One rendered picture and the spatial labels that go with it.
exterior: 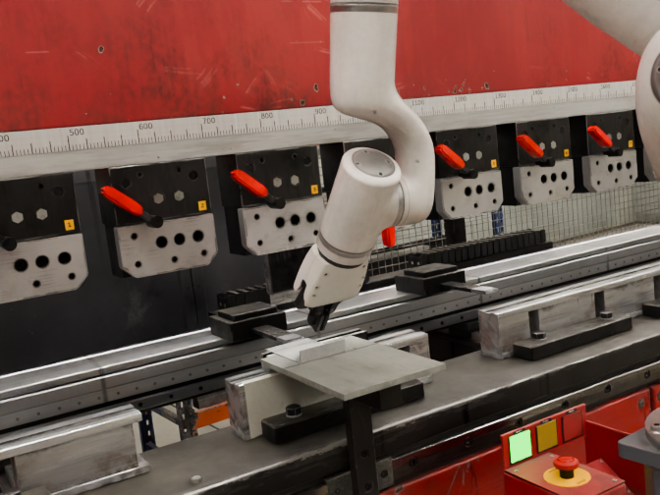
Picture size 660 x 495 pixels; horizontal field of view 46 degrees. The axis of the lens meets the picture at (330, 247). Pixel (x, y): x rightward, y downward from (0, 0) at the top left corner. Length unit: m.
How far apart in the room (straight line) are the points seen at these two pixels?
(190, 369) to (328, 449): 0.39
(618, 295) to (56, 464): 1.22
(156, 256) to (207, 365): 0.41
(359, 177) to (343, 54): 0.16
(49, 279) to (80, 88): 0.27
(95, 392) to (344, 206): 0.64
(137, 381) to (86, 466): 0.30
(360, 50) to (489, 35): 0.56
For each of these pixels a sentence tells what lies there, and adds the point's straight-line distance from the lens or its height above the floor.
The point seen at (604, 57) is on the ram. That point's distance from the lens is 1.77.
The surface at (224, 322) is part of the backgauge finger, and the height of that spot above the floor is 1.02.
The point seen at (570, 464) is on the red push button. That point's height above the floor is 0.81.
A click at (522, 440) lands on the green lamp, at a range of 1.35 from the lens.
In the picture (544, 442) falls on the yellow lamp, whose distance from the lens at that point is 1.39.
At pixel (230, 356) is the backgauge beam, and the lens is 1.55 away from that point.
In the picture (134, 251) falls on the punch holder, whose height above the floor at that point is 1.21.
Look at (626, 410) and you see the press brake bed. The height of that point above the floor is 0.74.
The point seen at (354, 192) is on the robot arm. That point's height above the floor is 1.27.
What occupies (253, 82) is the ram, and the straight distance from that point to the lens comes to 1.25.
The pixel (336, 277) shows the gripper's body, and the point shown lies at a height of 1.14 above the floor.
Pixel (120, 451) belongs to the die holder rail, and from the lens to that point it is 1.24.
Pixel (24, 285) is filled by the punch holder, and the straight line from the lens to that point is 1.13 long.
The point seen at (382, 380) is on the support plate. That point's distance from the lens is 1.11.
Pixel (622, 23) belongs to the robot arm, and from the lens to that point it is 0.87.
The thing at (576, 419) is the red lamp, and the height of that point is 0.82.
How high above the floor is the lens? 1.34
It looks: 8 degrees down
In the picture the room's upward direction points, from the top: 6 degrees counter-clockwise
